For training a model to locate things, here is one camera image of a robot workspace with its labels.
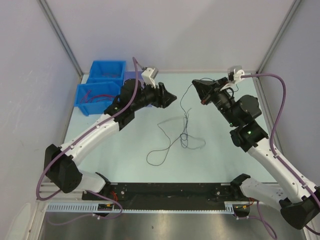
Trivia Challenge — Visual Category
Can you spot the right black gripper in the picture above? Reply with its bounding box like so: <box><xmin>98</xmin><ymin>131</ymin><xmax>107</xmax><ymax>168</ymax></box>
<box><xmin>192</xmin><ymin>77</ymin><xmax>240</xmax><ymax>127</ymax></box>

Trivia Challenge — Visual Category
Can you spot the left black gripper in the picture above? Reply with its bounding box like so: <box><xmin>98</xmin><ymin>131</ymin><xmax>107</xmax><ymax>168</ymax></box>
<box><xmin>131</xmin><ymin>78</ymin><xmax>177</xmax><ymax>112</ymax></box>

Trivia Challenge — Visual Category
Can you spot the dark brown cable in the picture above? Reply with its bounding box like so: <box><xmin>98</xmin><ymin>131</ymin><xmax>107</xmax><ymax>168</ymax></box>
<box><xmin>146</xmin><ymin>117</ymin><xmax>187</xmax><ymax>167</ymax></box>

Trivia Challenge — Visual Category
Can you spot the dark red cable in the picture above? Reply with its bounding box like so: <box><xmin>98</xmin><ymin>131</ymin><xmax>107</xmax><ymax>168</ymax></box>
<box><xmin>79</xmin><ymin>90</ymin><xmax>106</xmax><ymax>104</ymax></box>

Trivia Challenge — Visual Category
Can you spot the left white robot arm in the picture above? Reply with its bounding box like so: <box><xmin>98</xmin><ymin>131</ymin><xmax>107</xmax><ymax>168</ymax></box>
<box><xmin>44</xmin><ymin>79</ymin><xmax>177</xmax><ymax>200</ymax></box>

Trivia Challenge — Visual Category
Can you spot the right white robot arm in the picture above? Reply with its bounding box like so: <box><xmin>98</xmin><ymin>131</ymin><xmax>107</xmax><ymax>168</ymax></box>
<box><xmin>192</xmin><ymin>77</ymin><xmax>320</xmax><ymax>230</ymax></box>

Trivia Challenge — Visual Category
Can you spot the lavender plastic tray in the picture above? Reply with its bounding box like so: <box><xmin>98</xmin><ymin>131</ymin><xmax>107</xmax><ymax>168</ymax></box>
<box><xmin>123</xmin><ymin>71</ymin><xmax>144</xmax><ymax>83</ymax></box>

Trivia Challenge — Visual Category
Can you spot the rear blue plastic bin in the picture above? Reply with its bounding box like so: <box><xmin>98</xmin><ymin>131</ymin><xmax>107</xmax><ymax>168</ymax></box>
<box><xmin>88</xmin><ymin>60</ymin><xmax>126</xmax><ymax>81</ymax></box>

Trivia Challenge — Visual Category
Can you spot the blue plastic bin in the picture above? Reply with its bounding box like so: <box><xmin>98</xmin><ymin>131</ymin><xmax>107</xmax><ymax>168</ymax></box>
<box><xmin>73</xmin><ymin>82</ymin><xmax>121</xmax><ymax>116</ymax></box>
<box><xmin>88</xmin><ymin>60</ymin><xmax>126</xmax><ymax>81</ymax></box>

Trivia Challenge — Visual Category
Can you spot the front blue plastic bin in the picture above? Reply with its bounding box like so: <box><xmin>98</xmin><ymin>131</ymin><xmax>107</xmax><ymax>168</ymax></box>
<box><xmin>73</xmin><ymin>82</ymin><xmax>121</xmax><ymax>116</ymax></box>

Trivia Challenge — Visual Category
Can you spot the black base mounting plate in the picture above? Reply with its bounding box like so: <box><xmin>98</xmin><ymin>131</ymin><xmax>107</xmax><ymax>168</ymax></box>
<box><xmin>81</xmin><ymin>181</ymin><xmax>261</xmax><ymax>211</ymax></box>

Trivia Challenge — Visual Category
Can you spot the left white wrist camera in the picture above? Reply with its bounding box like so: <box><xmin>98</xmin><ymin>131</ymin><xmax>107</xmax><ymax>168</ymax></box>
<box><xmin>141</xmin><ymin>67</ymin><xmax>159</xmax><ymax>88</ymax></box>

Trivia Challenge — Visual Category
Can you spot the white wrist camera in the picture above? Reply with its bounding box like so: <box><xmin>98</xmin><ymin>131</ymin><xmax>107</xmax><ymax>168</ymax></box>
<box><xmin>221</xmin><ymin>65</ymin><xmax>245</xmax><ymax>90</ymax></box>
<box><xmin>141</xmin><ymin>67</ymin><xmax>159</xmax><ymax>88</ymax></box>

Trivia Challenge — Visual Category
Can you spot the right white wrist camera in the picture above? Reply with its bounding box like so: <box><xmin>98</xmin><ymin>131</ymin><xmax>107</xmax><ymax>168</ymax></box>
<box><xmin>221</xmin><ymin>65</ymin><xmax>245</xmax><ymax>90</ymax></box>

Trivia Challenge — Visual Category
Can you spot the grey slotted cable duct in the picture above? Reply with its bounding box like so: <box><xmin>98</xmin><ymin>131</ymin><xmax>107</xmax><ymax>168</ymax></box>
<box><xmin>46</xmin><ymin>202</ymin><xmax>250</xmax><ymax>214</ymax></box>

